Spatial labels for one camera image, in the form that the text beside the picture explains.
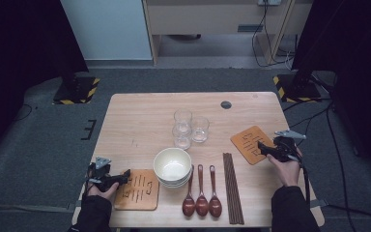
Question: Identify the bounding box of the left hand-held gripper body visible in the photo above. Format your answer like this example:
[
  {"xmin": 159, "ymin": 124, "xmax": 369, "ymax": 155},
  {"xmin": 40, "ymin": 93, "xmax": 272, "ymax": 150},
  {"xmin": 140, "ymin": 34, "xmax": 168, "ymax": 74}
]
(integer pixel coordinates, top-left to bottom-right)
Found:
[{"xmin": 88, "ymin": 157, "xmax": 119, "ymax": 193}]

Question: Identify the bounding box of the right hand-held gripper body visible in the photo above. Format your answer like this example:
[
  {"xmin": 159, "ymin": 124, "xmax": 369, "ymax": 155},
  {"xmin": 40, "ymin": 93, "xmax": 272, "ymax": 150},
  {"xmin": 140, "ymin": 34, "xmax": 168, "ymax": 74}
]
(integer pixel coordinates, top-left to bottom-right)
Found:
[{"xmin": 271, "ymin": 129, "xmax": 307, "ymax": 163}]

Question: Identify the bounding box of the wooden slotted trivet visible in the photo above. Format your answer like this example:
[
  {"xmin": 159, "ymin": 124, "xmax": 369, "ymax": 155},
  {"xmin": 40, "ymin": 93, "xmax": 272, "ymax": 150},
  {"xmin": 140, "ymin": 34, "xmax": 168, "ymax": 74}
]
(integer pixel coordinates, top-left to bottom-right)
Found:
[
  {"xmin": 230, "ymin": 125, "xmax": 276, "ymax": 166},
  {"xmin": 114, "ymin": 169, "xmax": 159, "ymax": 211}
]

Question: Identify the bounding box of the row of dark chopsticks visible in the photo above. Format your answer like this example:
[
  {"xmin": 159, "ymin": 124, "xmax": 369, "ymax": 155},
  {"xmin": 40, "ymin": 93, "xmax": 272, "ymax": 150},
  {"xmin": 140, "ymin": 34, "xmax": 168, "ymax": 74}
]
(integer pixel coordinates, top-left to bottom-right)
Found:
[{"xmin": 222, "ymin": 152, "xmax": 245, "ymax": 225}]

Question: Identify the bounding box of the reddish brown wooden spoon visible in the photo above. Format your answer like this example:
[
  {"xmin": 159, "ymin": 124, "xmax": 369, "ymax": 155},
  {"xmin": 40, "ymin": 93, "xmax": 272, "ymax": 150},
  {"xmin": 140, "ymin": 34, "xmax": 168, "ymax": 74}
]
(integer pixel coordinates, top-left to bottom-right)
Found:
[
  {"xmin": 208, "ymin": 164, "xmax": 223, "ymax": 218},
  {"xmin": 195, "ymin": 163, "xmax": 210, "ymax": 218},
  {"xmin": 182, "ymin": 164, "xmax": 196, "ymax": 218}
]

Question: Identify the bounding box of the person's left hand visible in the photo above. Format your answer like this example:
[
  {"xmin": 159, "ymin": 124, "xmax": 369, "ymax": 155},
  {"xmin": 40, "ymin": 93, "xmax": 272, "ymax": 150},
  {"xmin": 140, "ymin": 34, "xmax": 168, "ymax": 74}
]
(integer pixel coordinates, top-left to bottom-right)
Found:
[{"xmin": 87, "ymin": 183, "xmax": 121, "ymax": 201}]

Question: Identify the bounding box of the person's right hand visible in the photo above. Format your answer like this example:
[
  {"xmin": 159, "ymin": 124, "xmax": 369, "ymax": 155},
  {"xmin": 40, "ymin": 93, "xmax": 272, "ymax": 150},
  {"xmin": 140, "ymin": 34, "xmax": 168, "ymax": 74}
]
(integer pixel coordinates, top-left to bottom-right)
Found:
[{"xmin": 267, "ymin": 148, "xmax": 303, "ymax": 188}]

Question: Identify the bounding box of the grey tape strip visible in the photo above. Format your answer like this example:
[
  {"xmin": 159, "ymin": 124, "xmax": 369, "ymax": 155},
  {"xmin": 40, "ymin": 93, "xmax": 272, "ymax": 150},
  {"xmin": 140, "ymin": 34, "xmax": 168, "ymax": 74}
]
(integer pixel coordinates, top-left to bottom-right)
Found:
[
  {"xmin": 309, "ymin": 198, "xmax": 329, "ymax": 209},
  {"xmin": 66, "ymin": 200, "xmax": 83, "ymax": 213}
]

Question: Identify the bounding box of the black stand with striped base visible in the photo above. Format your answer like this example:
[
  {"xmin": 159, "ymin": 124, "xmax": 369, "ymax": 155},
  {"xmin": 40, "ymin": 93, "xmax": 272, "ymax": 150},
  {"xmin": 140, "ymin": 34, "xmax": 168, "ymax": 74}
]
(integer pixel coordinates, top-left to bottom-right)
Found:
[
  {"xmin": 52, "ymin": 64, "xmax": 100, "ymax": 105},
  {"xmin": 272, "ymin": 69, "xmax": 323, "ymax": 104}
]

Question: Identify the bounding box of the clear drinking glass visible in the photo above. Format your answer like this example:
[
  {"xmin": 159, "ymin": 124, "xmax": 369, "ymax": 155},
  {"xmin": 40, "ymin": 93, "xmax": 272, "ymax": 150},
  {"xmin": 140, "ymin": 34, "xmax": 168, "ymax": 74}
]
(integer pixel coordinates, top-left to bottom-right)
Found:
[
  {"xmin": 173, "ymin": 109, "xmax": 193, "ymax": 130},
  {"xmin": 190, "ymin": 116, "xmax": 211, "ymax": 144},
  {"xmin": 172, "ymin": 124, "xmax": 192, "ymax": 151}
]

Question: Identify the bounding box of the black curtain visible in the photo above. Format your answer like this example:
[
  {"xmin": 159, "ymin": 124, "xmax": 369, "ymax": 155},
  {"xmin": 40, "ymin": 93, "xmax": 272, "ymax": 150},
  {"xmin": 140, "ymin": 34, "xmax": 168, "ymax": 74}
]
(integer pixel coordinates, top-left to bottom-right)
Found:
[{"xmin": 291, "ymin": 0, "xmax": 371, "ymax": 182}]

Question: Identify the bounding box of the light wooden desk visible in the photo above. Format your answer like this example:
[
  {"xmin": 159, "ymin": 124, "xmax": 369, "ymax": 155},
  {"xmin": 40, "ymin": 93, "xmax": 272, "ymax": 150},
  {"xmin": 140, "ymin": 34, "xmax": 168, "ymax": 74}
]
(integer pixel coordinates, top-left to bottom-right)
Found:
[{"xmin": 141, "ymin": 0, "xmax": 313, "ymax": 66}]

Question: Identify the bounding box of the white cabinet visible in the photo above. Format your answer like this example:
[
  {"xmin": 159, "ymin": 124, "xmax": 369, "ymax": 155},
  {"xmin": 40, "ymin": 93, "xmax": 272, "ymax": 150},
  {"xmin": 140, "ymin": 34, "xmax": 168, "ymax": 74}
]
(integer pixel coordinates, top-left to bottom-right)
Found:
[{"xmin": 59, "ymin": 0, "xmax": 153, "ymax": 61}]

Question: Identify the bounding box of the left hand-held gripper cable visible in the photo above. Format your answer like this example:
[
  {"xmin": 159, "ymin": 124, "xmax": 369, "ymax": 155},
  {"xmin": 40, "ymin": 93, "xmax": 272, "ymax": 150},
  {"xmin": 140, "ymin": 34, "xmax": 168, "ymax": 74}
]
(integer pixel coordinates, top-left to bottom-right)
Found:
[{"xmin": 82, "ymin": 165, "xmax": 95, "ymax": 199}]

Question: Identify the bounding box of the hand-held gripper cable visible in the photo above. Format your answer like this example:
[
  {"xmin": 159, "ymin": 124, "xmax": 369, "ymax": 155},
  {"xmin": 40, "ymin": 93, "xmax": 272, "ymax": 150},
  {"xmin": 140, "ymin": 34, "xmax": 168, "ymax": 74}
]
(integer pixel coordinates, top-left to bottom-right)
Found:
[
  {"xmin": 298, "ymin": 159, "xmax": 313, "ymax": 207},
  {"xmin": 82, "ymin": 165, "xmax": 95, "ymax": 199}
]

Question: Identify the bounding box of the short black floor cable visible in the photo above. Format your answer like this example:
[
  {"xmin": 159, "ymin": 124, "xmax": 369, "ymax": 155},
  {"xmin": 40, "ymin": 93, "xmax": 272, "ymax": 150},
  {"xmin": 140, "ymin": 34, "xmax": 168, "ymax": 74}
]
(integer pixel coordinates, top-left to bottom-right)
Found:
[{"xmin": 283, "ymin": 101, "xmax": 333, "ymax": 146}]

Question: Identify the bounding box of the right hand-held gripper cable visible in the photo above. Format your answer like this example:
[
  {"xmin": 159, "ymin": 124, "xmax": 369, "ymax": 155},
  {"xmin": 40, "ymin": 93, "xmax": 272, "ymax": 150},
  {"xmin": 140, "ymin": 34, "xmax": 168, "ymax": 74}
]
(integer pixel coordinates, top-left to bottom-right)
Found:
[{"xmin": 298, "ymin": 159, "xmax": 313, "ymax": 207}]

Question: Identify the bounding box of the long black floor cable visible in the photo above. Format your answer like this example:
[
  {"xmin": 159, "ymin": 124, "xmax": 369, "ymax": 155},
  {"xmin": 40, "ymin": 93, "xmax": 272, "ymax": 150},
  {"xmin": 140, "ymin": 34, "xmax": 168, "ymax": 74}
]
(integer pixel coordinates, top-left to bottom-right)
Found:
[{"xmin": 326, "ymin": 104, "xmax": 371, "ymax": 232}]

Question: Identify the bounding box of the thin black floor cable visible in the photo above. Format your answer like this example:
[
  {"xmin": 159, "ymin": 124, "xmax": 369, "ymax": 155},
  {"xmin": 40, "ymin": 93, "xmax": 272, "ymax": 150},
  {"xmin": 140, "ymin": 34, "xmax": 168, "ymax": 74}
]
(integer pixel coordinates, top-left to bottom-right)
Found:
[{"xmin": 13, "ymin": 103, "xmax": 34, "ymax": 123}]

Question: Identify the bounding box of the black hanging power cable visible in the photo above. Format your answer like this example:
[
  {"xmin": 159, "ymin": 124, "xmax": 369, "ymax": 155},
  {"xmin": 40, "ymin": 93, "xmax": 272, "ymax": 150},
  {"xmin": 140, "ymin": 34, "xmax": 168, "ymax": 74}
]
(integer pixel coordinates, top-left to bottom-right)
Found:
[{"xmin": 250, "ymin": 0, "xmax": 296, "ymax": 69}]

